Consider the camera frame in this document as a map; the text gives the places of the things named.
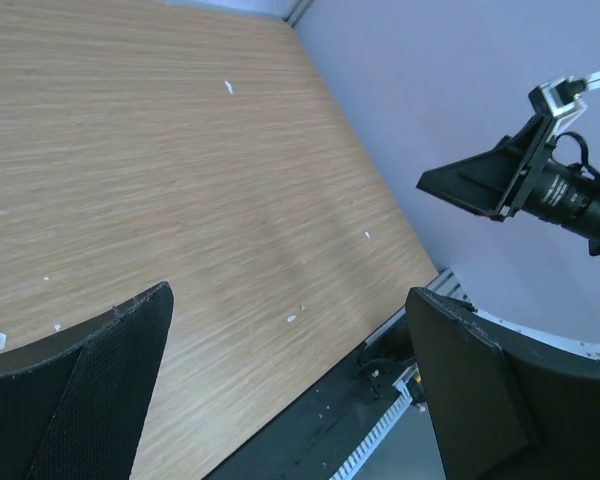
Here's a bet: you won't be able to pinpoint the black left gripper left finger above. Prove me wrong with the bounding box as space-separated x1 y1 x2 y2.
0 282 174 479

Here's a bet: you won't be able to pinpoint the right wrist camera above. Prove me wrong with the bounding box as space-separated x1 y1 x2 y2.
528 77 587 136

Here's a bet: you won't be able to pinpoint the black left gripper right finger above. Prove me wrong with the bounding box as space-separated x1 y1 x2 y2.
405 288 600 479

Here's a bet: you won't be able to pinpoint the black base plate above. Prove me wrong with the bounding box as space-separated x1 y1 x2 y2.
207 315 415 480

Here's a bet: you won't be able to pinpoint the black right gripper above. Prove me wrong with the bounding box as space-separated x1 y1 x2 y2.
416 116 600 256

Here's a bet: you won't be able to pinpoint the white slotted cable duct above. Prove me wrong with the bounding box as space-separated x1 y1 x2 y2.
330 365 418 480

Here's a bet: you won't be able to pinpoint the aluminium frame rail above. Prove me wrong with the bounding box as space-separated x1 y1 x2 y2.
365 268 600 361

